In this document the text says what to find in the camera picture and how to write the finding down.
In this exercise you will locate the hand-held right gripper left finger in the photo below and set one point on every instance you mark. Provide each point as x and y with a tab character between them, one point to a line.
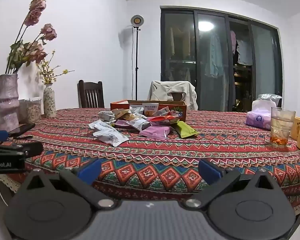
90	171

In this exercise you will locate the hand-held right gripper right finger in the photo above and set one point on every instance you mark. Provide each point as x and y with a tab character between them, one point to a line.
210	171

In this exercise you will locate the silver snack packet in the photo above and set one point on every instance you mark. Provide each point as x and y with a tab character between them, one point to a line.
110	137
100	125

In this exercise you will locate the green snack packet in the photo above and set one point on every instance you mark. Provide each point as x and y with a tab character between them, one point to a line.
186	130

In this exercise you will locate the pink snack packet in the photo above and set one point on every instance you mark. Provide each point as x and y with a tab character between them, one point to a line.
156	132

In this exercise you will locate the pile of mixed snack packets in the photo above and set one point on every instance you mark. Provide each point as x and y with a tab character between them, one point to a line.
138	123

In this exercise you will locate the orange cardboard box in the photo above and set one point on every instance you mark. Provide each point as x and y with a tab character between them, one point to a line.
120	104

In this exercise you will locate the black pen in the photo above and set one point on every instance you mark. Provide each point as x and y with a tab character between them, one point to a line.
21	137

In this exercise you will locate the black phone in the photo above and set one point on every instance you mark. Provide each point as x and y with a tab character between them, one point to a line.
22	128

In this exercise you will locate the large pink ceramic vase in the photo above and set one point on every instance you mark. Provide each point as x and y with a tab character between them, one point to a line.
6	97

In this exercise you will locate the glass storage jar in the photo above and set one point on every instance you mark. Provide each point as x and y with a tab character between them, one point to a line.
33	110

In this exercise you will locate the small floral vase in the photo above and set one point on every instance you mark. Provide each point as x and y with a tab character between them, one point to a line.
49	102

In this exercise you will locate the purple tissue pack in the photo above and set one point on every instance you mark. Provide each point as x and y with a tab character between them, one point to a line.
258	118

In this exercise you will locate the dark wooden chair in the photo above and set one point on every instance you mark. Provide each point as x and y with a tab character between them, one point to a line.
90	95

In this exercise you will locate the yellow flower branches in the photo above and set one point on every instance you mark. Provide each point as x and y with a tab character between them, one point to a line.
47	73

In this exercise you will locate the brown chair with cushion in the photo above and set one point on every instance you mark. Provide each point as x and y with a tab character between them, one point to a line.
177	96

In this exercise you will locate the glass cup of tea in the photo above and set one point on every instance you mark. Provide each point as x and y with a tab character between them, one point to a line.
281	127

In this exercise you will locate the beige jacket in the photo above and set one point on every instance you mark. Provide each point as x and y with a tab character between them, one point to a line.
162	90

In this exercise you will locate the clear plastic bag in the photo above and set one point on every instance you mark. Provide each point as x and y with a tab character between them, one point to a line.
271	97

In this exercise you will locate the light blue hanging shirt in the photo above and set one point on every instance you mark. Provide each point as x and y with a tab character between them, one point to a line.
216	55

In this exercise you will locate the white hanging garment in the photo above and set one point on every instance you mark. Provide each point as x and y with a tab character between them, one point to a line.
245	51

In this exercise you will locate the black framed sliding glass door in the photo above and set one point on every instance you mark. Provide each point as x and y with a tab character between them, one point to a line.
162	55

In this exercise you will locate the pink hanging garment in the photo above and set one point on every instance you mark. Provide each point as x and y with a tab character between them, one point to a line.
232	40

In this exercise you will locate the dried pink rose bouquet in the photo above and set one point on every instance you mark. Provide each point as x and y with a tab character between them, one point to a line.
37	3

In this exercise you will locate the studio light on stand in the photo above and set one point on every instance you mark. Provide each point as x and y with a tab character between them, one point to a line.
137	20

